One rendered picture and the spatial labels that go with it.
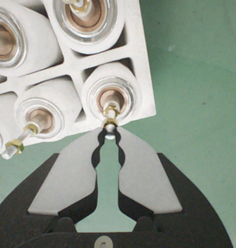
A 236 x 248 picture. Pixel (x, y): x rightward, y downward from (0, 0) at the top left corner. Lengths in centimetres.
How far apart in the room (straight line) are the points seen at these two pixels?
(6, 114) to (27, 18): 16
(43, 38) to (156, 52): 32
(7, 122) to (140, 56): 26
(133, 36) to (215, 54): 32
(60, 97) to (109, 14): 13
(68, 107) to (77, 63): 9
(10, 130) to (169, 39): 44
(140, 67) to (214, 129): 44
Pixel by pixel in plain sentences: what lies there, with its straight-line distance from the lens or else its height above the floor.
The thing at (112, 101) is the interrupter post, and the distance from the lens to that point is 19.
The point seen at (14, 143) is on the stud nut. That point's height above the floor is 33.
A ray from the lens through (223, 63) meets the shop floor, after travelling 57.
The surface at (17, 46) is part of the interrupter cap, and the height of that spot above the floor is 25.
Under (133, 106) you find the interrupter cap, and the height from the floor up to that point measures 25.
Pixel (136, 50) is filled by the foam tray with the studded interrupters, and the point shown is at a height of 18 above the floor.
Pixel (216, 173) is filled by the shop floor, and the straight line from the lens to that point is 82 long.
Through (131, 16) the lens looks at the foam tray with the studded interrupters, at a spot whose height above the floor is 18.
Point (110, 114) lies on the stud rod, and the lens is 17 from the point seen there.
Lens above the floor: 46
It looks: 62 degrees down
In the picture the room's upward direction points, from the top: 177 degrees clockwise
